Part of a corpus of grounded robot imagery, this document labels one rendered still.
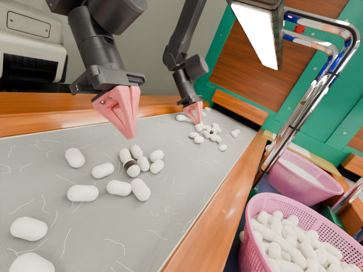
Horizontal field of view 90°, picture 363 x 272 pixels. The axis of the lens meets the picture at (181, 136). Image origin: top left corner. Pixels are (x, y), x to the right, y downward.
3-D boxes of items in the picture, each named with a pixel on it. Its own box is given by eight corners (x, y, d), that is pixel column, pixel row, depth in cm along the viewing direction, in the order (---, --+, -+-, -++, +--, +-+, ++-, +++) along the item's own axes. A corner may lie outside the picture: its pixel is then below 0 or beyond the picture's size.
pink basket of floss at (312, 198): (284, 209, 53) (304, 185, 49) (241, 157, 76) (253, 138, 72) (341, 218, 62) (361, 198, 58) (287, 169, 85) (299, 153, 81)
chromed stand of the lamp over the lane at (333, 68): (192, 164, 55) (275, -2, 38) (213, 149, 72) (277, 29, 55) (249, 204, 49) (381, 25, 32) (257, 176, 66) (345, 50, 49)
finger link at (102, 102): (165, 127, 31) (145, 76, 31) (135, 134, 25) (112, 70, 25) (138, 139, 35) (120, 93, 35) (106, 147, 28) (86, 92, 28)
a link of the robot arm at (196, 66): (174, 58, 71) (162, 56, 64) (199, 41, 65) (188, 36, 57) (186, 87, 72) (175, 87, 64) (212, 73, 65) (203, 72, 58)
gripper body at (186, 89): (204, 99, 69) (197, 81, 69) (192, 99, 60) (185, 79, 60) (190, 106, 72) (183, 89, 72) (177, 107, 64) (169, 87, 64)
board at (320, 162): (261, 136, 83) (262, 134, 83) (264, 131, 96) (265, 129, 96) (340, 177, 72) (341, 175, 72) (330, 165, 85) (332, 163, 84)
